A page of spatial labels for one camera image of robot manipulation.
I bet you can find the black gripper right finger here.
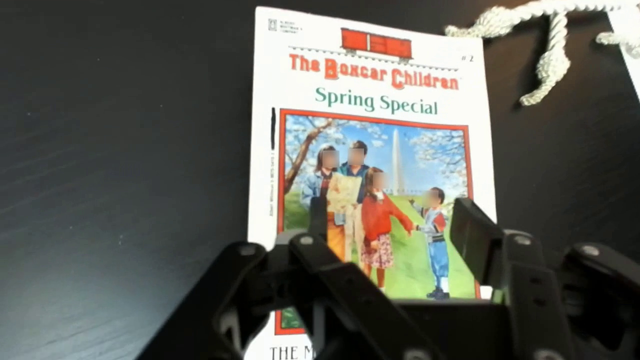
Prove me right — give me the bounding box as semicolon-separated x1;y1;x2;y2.
447;197;640;360

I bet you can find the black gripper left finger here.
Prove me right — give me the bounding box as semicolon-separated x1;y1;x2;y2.
135;229;428;360

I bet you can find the Boxcar Children paperback book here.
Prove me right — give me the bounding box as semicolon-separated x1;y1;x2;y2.
245;6;497;360

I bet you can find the white book with photo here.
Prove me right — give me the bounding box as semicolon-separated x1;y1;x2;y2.
606;6;640;103

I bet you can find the white knotted rope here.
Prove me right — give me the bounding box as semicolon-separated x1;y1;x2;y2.
443;0;640;109

